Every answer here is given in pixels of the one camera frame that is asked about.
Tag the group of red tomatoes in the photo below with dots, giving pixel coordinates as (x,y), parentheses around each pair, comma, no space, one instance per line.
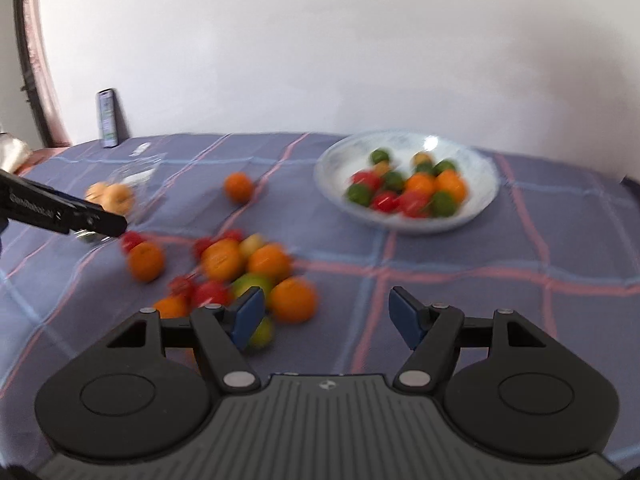
(210,292)

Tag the striped yellow pepino melon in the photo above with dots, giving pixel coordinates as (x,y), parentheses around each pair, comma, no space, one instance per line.
(96,192)

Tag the reddish curved frame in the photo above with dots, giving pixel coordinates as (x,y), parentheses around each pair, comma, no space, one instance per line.
(37,50)

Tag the white crumpled cloth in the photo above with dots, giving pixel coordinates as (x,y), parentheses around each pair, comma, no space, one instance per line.
(10,152)

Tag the white porcelain bowl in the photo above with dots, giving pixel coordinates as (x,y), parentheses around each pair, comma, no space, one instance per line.
(465,170)

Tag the grey-blue plaid cloth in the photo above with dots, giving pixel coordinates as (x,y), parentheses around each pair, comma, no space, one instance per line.
(500,285)

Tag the clear plastic clamshell container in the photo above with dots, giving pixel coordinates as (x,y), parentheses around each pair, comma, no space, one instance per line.
(145,170)

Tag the large orange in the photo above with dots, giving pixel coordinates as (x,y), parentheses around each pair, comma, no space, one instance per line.
(239,187)

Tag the white cloth tag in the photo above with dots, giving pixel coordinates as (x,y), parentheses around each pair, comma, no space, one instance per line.
(140,150)

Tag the plain yellow pepino melon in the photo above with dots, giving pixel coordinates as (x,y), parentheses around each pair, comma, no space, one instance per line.
(119,199)

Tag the black remote control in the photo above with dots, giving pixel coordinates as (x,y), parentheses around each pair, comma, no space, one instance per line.
(106,120)

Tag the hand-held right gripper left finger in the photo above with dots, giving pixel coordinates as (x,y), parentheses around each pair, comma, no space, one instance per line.
(248,317)

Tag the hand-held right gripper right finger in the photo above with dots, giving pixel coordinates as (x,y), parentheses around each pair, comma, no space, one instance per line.
(405,317)

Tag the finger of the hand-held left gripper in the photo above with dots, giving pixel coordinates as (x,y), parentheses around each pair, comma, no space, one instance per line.
(95,220)

